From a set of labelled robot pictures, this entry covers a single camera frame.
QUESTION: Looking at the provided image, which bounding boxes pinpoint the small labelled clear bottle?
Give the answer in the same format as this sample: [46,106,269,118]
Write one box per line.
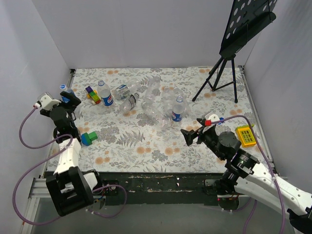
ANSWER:
[112,78,141,100]

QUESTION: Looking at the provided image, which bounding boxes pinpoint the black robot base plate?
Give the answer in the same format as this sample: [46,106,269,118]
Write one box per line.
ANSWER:
[82,168,254,208]

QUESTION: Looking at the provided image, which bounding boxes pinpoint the blue green toy block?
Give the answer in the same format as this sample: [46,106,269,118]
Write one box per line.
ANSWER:
[81,132,98,146]

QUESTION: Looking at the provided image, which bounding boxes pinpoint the Pepsi plastic bottle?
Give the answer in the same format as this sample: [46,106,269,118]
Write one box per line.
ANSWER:
[97,80,114,107]
[172,96,184,122]

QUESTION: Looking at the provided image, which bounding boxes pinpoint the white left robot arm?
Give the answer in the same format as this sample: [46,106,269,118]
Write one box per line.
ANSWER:
[38,91,104,216]

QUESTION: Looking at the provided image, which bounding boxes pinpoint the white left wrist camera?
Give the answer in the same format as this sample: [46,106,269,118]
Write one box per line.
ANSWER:
[33,92,61,111]

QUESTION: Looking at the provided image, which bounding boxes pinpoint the colourful toy block car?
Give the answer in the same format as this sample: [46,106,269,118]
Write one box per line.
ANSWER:
[85,86,101,105]

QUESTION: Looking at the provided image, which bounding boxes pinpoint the Pocari Sweat plastic bottle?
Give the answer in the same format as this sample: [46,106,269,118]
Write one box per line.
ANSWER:
[61,89,76,103]

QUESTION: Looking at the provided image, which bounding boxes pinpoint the clear bottle black label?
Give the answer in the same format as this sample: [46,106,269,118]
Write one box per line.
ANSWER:
[119,92,139,114]

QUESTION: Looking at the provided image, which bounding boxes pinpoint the yellow green toy blocks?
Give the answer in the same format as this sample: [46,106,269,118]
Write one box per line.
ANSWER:
[235,125,256,148]

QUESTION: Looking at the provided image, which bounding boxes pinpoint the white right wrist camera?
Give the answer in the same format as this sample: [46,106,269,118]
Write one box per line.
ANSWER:
[200,112,224,126]

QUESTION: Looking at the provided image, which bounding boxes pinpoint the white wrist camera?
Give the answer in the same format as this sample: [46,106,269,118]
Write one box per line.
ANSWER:
[33,92,61,111]
[200,112,224,126]

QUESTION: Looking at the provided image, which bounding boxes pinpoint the tall clear plastic bottle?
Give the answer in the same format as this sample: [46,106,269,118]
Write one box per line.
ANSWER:
[142,76,161,107]

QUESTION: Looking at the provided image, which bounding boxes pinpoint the black music stand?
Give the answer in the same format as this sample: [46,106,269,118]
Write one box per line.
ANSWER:
[192,0,277,103]

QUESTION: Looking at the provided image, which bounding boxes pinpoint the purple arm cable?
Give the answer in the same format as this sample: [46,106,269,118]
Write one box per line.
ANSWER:
[12,107,127,226]
[214,115,286,234]

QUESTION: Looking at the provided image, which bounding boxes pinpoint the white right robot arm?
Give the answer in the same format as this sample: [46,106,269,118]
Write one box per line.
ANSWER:
[181,118,312,234]

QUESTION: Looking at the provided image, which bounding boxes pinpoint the Pocari Sweat cap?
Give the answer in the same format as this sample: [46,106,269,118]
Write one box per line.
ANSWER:
[60,84,67,90]

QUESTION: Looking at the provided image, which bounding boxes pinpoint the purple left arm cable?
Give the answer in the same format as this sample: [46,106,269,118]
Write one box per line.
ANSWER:
[12,107,127,226]

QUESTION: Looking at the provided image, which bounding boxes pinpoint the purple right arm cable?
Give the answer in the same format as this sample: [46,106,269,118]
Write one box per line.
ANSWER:
[214,115,286,234]

